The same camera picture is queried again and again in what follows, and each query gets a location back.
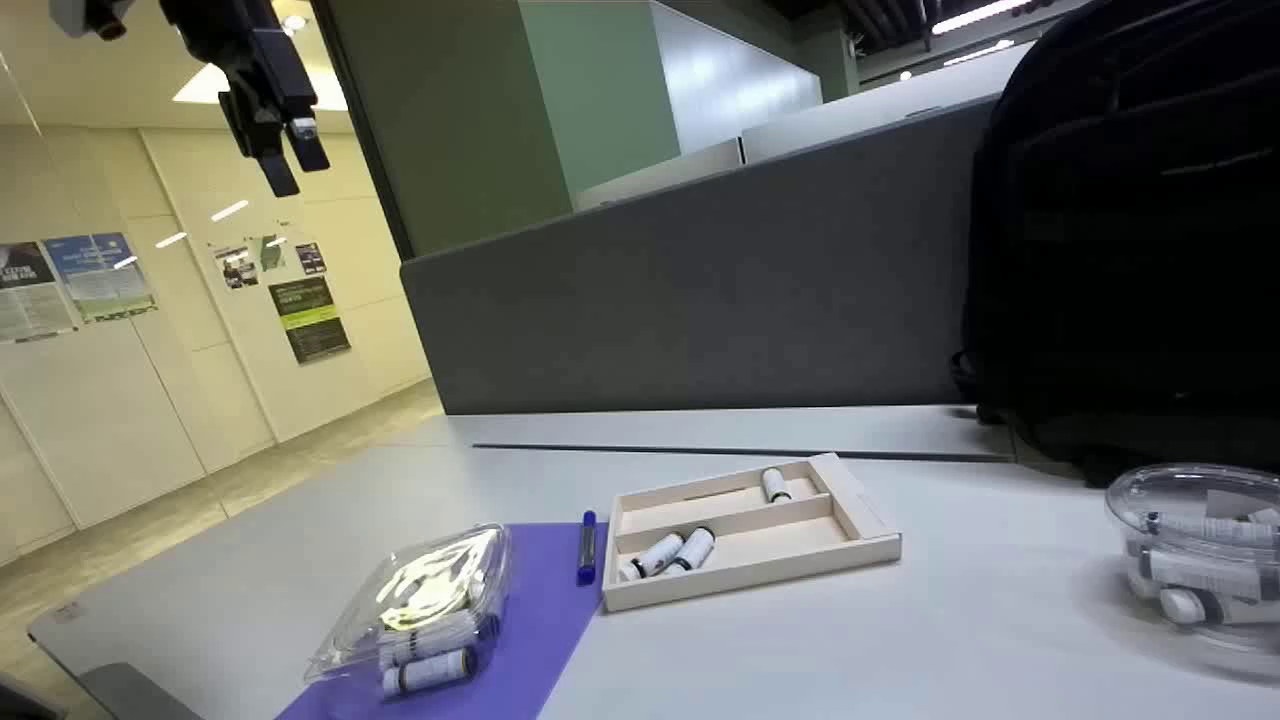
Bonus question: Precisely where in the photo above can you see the ceiling strip light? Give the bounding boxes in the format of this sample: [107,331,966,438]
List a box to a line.
[929,0,1042,41]

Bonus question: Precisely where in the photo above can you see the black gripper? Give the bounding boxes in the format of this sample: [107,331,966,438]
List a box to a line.
[157,0,331,199]

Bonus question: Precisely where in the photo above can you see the grey white wall poster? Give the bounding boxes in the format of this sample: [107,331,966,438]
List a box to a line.
[0,237,79,348]

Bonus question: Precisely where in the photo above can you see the blue green wall poster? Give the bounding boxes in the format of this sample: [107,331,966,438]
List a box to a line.
[42,227,159,329]

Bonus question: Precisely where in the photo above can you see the small photo wall poster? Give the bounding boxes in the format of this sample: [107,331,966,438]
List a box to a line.
[215,244,265,295]

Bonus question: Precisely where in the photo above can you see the white black capped marker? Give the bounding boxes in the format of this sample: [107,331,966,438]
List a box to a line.
[381,644,483,701]
[378,606,488,672]
[672,525,720,576]
[756,463,802,507]
[629,530,688,582]

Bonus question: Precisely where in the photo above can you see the purple mat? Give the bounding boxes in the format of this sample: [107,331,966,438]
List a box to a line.
[278,520,613,720]

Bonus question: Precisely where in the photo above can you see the clear glass bowl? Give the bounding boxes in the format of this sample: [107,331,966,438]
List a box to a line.
[1099,458,1280,675]

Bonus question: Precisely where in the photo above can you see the black backpack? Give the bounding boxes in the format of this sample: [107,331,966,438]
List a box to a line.
[950,0,1280,488]

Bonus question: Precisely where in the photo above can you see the grey desk partition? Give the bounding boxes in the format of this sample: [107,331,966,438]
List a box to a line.
[402,94,1002,416]

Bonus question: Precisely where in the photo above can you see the green pillar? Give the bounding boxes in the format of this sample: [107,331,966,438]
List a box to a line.
[310,0,686,265]

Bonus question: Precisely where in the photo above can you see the rectangular ceiling light panel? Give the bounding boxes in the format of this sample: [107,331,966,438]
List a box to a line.
[169,57,272,110]

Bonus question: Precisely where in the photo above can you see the blue capped marker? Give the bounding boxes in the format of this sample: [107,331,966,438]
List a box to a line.
[572,507,603,588]

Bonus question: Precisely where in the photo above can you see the clear plastic container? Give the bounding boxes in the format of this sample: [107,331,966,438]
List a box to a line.
[304,520,521,682]

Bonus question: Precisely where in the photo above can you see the shallow wooden box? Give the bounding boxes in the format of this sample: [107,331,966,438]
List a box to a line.
[596,451,910,614]

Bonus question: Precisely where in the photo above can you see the white marker in bowl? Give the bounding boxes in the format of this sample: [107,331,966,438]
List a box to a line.
[1151,582,1280,631]
[1141,542,1280,602]
[1141,503,1280,550]

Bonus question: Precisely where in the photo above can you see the black green wall poster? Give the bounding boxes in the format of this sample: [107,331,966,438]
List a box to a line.
[265,270,355,367]

